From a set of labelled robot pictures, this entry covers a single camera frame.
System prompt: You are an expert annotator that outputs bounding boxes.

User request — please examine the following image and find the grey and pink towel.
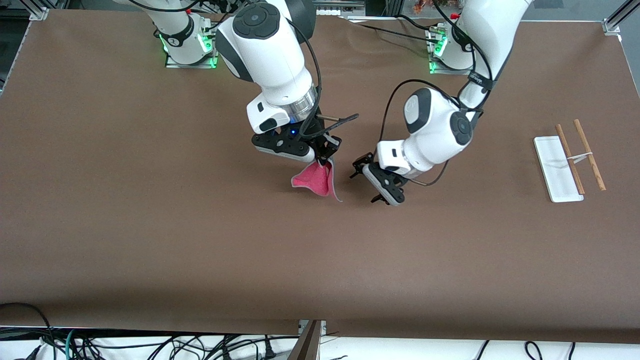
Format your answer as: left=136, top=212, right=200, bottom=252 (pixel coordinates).
left=291, top=159, right=344, bottom=203

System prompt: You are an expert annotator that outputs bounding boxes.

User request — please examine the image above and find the white rack with wooden bars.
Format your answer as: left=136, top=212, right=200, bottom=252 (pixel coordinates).
left=533, top=119, right=607, bottom=204

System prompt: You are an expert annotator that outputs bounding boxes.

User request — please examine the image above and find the brown table cover sheet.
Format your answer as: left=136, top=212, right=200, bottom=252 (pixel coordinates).
left=0, top=9, right=640, bottom=345

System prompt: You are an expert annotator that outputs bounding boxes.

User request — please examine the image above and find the white power strip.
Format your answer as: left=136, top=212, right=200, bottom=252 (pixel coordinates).
left=315, top=0, right=366, bottom=16

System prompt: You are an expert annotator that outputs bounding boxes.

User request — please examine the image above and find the brown wooden table leg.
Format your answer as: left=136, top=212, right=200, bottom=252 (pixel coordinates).
left=287, top=320, right=322, bottom=360

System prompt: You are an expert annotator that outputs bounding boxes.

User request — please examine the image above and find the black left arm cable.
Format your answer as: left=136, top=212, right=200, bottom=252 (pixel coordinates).
left=380, top=0, right=496, bottom=187

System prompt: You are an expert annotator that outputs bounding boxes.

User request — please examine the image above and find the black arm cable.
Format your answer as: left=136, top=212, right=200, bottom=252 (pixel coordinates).
left=380, top=0, right=496, bottom=187
left=287, top=15, right=323, bottom=141

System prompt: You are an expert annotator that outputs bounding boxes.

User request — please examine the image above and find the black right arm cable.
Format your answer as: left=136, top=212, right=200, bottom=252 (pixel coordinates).
left=287, top=15, right=323, bottom=141

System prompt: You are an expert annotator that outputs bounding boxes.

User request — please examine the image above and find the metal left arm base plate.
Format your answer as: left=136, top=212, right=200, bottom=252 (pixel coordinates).
left=427, top=25, right=473, bottom=76

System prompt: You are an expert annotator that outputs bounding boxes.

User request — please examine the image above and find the black base power cable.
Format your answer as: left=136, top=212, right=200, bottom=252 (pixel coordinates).
left=345, top=19, right=433, bottom=43
left=397, top=14, right=438, bottom=32

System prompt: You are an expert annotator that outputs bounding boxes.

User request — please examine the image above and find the small metal bracket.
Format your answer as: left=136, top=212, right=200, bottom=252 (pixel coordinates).
left=298, top=320, right=327, bottom=337

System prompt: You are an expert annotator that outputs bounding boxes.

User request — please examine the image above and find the black cable tangle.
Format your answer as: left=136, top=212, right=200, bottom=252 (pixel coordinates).
left=75, top=332, right=261, bottom=360

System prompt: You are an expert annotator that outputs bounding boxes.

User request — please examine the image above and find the aluminium frame corner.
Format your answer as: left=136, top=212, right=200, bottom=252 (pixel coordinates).
left=602, top=0, right=640, bottom=36
left=27, top=0, right=51, bottom=22

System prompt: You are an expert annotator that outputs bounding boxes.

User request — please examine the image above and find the black looped floor cable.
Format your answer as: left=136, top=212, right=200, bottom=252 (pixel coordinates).
left=0, top=302, right=56, bottom=360

